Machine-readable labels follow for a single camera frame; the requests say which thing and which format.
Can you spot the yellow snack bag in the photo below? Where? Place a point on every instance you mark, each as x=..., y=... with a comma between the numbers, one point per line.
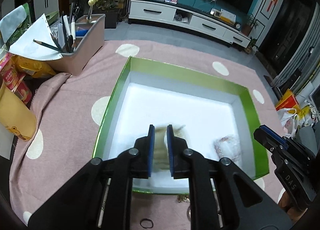
x=34, y=68

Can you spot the small black alarm clock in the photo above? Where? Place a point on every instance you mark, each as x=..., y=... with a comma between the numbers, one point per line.
x=237, y=26

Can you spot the pink desk organizer bin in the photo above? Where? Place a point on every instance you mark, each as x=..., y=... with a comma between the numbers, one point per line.
x=85, y=46

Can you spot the large leafy floor plant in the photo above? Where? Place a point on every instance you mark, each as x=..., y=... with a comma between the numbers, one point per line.
x=110, y=5

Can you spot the white plastic shopping bag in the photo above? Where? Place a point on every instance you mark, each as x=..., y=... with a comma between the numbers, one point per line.
x=290, y=121

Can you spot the white wrist watch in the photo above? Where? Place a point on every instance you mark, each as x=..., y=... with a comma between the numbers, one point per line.
x=160, y=150

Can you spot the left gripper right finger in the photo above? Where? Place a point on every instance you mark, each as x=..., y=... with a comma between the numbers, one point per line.
x=221, y=195

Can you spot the yellow bear bottle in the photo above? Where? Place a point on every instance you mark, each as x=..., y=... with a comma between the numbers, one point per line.
x=15, y=116

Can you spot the orange paper bag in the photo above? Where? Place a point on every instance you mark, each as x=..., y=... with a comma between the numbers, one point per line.
x=288, y=100

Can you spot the pink polka dot tablecloth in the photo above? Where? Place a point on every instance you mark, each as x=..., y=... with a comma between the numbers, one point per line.
x=69, y=110

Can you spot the red snack can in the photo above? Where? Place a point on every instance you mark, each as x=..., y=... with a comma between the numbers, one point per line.
x=13, y=79

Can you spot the green cardboard box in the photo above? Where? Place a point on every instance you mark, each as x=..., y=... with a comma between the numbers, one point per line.
x=216, y=117

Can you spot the white tv cabinet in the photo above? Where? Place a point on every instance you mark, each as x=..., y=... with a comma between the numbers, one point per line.
x=162, y=13

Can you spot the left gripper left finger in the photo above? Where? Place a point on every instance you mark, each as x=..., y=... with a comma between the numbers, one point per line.
x=98, y=196

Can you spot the small gold brooch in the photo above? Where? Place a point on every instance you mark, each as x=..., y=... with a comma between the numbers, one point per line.
x=183, y=198

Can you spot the potted plant by cabinet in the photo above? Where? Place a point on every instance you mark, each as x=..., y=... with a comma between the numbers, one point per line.
x=249, y=24

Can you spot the person's left hand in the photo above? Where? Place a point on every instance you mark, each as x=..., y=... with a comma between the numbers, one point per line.
x=288, y=205

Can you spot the green pencil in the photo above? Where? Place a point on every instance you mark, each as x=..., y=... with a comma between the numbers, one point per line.
x=48, y=46

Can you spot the yellow handled brush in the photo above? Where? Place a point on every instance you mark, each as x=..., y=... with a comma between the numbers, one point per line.
x=91, y=3

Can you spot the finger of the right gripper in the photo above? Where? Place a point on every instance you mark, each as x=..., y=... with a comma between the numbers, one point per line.
x=272, y=134
x=292, y=151

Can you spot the white paper sheet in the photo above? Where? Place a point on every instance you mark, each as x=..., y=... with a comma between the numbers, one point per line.
x=26, y=46

